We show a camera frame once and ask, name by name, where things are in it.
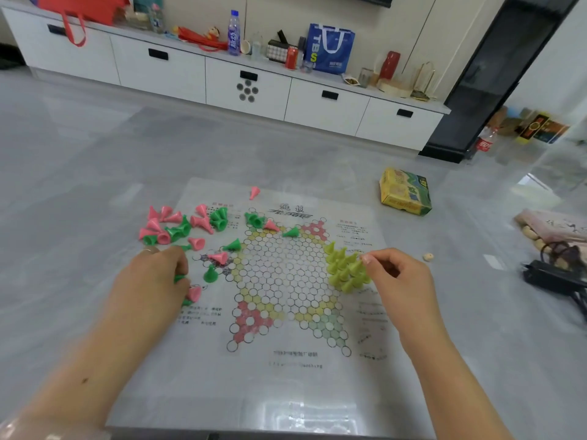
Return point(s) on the red folded umbrella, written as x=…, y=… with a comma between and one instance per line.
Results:
x=197, y=40

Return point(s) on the person's right hand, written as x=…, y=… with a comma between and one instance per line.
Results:
x=408, y=297

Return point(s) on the yellow-green cone game pieces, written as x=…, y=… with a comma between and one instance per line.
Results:
x=344, y=270

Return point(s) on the white TV cabinet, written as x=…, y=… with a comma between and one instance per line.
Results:
x=160, y=73

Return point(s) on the teal cloth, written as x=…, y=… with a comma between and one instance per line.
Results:
x=146, y=2

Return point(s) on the blue-label water bottle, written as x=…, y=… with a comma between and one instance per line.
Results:
x=234, y=34

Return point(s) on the red-label cola bottle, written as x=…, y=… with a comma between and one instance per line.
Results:
x=486, y=142

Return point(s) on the yellow green cardboard box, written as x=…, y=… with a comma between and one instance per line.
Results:
x=406, y=193

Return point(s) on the pink book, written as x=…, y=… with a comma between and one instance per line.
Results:
x=555, y=224

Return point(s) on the white paper cup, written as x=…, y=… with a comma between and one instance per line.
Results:
x=245, y=47

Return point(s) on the small glass jar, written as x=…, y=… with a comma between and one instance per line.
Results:
x=307, y=67

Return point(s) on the black power adapter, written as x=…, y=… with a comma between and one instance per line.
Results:
x=550, y=277

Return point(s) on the red soda can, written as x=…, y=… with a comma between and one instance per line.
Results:
x=291, y=58

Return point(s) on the person's right forearm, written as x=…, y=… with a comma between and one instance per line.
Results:
x=454, y=394

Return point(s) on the glass cup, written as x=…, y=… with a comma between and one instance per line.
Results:
x=365, y=78

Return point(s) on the open snack bag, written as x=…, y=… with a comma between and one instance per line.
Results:
x=351, y=80

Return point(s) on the round wooden box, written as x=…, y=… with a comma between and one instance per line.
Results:
x=394, y=89

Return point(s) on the small cartoon doll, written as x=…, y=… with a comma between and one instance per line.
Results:
x=212, y=32

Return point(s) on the black white checkered box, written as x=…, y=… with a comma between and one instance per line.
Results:
x=276, y=51

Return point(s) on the checkers board sheet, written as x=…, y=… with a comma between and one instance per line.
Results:
x=284, y=371

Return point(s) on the black glass cabinet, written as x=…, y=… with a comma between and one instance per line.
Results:
x=486, y=87

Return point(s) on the small beige bead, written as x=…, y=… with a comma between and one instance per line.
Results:
x=428, y=257

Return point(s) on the person's left hand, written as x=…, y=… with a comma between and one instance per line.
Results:
x=146, y=293

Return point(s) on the pile of mixed cone pieces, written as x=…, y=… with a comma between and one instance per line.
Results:
x=169, y=229

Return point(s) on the yellow black carton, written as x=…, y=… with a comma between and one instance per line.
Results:
x=541, y=130

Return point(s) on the red fabric bag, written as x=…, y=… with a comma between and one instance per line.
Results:
x=82, y=4

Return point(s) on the blue tote bag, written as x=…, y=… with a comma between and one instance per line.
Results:
x=329, y=57

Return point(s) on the red vase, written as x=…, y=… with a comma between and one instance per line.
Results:
x=390, y=66

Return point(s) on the clear plastic tray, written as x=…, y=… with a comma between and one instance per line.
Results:
x=312, y=419

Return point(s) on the person's left forearm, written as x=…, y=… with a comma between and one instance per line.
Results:
x=87, y=371

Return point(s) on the small pink-capped bottle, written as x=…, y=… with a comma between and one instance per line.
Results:
x=157, y=20

